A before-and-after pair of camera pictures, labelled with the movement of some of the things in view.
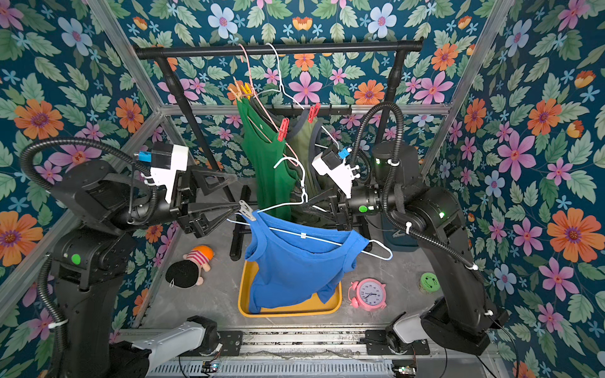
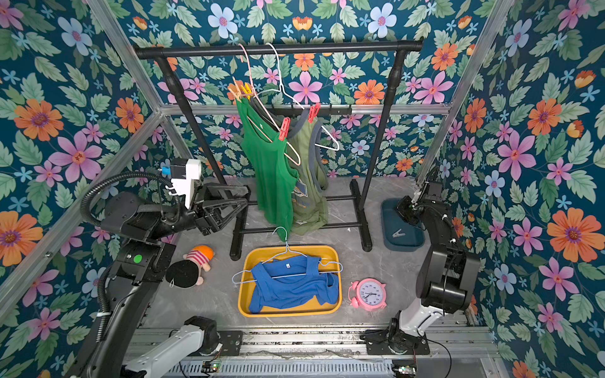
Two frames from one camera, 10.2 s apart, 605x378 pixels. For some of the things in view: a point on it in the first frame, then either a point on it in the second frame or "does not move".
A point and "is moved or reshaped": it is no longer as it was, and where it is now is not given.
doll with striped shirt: x=185 y=274 does not move
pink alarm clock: x=369 y=294 does not move
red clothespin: x=283 y=129 does not move
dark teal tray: x=395 y=239 does not move
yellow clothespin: x=247 y=90 does not move
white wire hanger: x=304 y=201 to x=293 y=250
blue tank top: x=291 y=263 is moved or reshaped
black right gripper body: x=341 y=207 to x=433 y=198
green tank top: x=276 y=177 does not move
